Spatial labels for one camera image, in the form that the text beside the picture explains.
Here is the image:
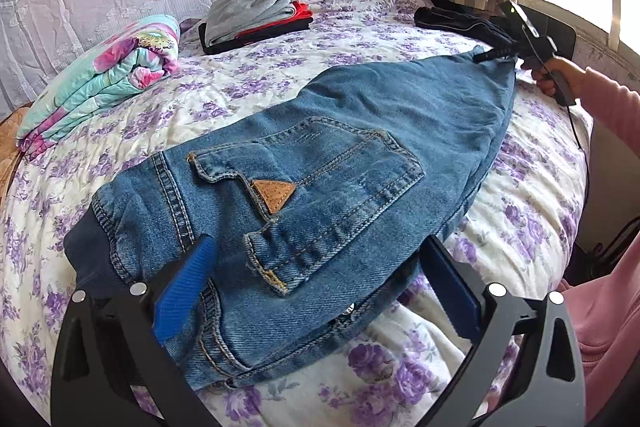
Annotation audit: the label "blue denim pants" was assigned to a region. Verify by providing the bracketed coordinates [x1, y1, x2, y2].
[64, 53, 516, 389]

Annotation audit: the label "person's right hand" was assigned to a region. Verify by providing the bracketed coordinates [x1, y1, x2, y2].
[532, 57, 586, 98]

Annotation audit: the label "dark navy pants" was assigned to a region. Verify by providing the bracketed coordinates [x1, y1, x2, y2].
[413, 6, 515, 48]

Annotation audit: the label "purple floral bedspread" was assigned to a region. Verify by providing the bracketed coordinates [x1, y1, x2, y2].
[1, 0, 592, 426]

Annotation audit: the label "folded red garment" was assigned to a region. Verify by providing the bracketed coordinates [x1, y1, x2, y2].
[235, 1, 314, 42]

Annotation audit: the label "brown orange pillow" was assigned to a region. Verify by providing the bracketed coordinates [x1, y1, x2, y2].
[0, 103, 30, 202]

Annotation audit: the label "folded grey garment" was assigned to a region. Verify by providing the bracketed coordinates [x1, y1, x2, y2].
[203, 0, 302, 48]

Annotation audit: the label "folded black garment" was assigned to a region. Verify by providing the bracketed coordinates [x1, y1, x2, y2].
[198, 17, 314, 55]

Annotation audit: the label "folded teal floral quilt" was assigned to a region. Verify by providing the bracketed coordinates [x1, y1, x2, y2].
[16, 14, 180, 158]

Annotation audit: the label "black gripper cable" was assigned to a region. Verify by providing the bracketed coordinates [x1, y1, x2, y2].
[519, 24, 591, 188]

